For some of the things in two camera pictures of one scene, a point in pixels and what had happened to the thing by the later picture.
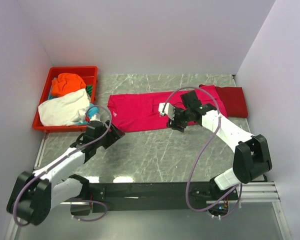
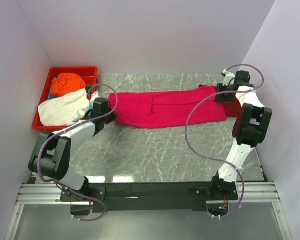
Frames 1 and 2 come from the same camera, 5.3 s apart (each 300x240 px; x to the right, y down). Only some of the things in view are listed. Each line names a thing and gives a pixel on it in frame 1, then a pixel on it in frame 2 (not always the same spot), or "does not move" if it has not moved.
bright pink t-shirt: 130,112 does not move
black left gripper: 113,135 -> 113,117
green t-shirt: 89,89 does not move
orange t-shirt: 66,83 does not move
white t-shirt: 65,110 does not move
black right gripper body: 181,119 -> 225,97
